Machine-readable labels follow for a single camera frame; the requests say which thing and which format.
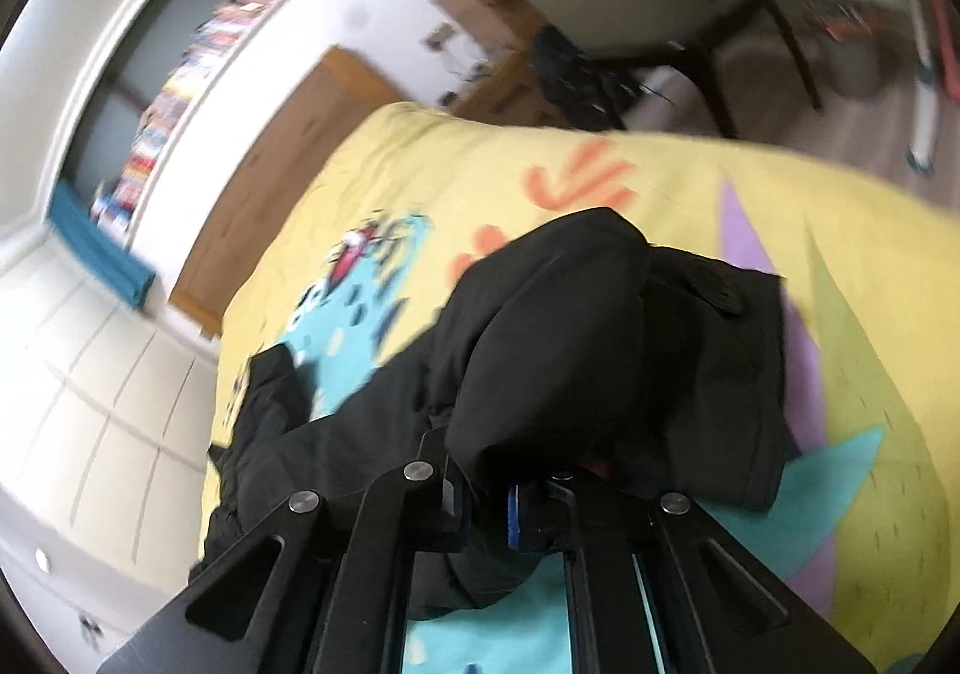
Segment black bag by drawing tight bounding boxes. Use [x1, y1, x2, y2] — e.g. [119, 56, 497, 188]
[529, 25, 650, 133]

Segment wooden nightstand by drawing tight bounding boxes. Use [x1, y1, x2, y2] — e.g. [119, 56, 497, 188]
[433, 0, 578, 126]

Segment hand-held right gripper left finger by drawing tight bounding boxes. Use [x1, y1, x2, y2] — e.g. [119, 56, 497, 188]
[97, 428, 490, 674]

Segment wooden headboard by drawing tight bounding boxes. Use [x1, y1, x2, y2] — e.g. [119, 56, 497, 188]
[171, 44, 410, 339]

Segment black puffer jacket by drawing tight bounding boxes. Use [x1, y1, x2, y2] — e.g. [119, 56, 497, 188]
[187, 207, 800, 619]

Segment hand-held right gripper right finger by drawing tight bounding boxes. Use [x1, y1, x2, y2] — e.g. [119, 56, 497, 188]
[505, 468, 878, 674]

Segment row of books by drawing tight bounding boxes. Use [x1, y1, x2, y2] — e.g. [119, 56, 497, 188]
[90, 0, 391, 232]

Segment yellow printed blanket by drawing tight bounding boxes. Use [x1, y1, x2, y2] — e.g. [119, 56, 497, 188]
[199, 102, 960, 674]

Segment white wardrobe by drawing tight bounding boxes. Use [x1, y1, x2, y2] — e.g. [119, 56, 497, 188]
[0, 216, 222, 674]

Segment white metal pole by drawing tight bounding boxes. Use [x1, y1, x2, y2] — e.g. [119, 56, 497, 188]
[889, 0, 940, 176]

